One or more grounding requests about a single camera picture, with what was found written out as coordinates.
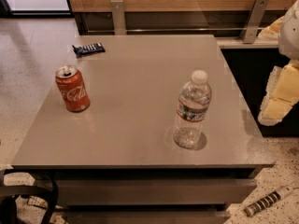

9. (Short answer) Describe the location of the left metal bracket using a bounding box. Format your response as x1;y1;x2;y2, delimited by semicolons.
110;0;127;35

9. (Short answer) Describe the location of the white striped tube on floor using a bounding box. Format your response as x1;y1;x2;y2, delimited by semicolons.
244;186;294;217

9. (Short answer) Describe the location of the black chair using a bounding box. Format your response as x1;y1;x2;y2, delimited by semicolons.
0;169;60;224

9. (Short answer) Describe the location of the metal bracket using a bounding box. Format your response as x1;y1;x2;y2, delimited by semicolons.
240;0;269;44
110;0;127;35

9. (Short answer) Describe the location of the clear plastic water bottle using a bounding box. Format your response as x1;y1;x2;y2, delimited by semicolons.
173;70;212;149

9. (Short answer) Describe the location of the right metal bracket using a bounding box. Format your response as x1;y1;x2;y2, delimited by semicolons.
240;0;269;44

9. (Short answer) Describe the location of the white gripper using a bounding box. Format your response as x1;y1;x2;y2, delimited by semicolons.
258;0;299;126

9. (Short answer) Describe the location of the blue rxbar blueberry bar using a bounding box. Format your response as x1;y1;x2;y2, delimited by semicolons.
73;43;106;58

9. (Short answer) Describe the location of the red Coca-Cola can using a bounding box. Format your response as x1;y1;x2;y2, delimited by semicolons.
55;65;91;112

